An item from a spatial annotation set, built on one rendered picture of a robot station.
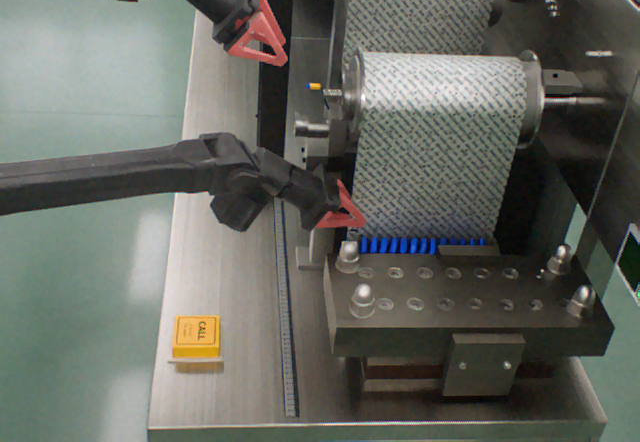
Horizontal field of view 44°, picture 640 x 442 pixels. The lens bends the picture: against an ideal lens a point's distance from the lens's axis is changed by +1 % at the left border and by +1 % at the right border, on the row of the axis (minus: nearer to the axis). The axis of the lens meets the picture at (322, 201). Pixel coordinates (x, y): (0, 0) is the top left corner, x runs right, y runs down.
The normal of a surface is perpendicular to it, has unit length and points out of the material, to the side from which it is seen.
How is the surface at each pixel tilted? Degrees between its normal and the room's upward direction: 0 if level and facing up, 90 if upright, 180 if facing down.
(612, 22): 90
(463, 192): 90
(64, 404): 0
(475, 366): 90
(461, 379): 90
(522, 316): 0
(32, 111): 0
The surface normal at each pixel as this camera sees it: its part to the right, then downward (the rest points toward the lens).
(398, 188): 0.08, 0.59
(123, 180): 0.47, 0.63
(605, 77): -0.99, -0.02
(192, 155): 0.25, -0.73
